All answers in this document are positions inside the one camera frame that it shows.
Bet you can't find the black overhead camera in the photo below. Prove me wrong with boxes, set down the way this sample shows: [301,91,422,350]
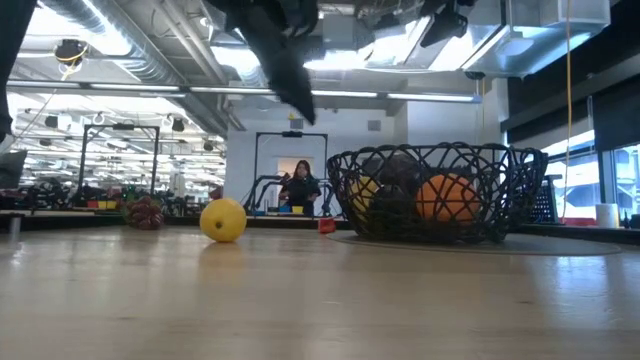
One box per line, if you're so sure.
[53,38,90,69]

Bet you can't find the red grape bunch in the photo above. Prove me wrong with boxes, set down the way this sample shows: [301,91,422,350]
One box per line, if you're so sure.
[123,195,165,231]

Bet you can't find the orange mango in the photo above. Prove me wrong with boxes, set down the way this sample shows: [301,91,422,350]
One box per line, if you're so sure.
[414,172,482,225]

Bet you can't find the yellow starfruit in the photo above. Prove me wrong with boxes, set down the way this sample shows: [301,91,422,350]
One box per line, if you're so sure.
[348,174,382,215]

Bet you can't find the black perforated crate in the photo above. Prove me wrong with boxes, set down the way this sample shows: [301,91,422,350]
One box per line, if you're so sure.
[528,174,562,225]

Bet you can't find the white paper roll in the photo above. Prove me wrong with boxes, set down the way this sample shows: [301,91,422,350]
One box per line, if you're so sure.
[594,202,621,229]

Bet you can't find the silver overhead frame bar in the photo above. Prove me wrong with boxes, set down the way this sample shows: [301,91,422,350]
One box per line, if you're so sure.
[5,78,482,104]

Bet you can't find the black wire basket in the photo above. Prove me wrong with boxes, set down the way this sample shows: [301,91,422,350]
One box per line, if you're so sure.
[326,141,550,245]

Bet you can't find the dark grey monitor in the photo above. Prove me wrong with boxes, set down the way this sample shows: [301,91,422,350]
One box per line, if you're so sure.
[0,149,29,190]

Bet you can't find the white door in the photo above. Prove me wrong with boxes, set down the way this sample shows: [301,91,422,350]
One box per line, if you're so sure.
[276,156,315,201]

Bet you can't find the person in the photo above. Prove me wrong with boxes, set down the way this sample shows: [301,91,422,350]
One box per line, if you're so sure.
[278,159,323,217]

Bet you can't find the yellow hanging cord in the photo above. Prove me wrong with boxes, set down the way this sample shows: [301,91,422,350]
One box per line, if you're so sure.
[560,0,574,224]

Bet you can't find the black background rig frame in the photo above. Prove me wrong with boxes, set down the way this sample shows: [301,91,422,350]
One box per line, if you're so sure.
[78,123,161,197]
[253,130,330,216]

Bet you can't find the yellow lemon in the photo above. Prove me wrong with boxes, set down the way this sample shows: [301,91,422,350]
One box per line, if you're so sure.
[199,197,248,244]

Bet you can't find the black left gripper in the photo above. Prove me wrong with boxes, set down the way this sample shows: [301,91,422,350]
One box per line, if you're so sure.
[204,0,321,125]

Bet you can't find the grey round mat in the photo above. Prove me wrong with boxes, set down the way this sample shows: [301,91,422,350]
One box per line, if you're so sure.
[327,230,624,257]

